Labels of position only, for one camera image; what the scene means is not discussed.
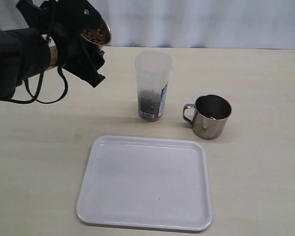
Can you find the white rectangular tray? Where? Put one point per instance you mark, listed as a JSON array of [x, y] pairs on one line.
[[136, 182]]

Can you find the steel mug with kibble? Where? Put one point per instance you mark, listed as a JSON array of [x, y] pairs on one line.
[[93, 27], [207, 115]]

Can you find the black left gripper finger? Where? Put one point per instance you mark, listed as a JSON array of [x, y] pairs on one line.
[[78, 15], [84, 59]]

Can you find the white backdrop curtain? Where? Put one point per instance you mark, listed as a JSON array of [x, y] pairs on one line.
[[249, 24]]

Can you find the clear plastic tall container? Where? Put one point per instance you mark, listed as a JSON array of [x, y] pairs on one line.
[[152, 70]]

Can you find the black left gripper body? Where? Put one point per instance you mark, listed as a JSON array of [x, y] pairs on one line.
[[53, 37]]

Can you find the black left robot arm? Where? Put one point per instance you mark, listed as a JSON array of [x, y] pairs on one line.
[[11, 73]]

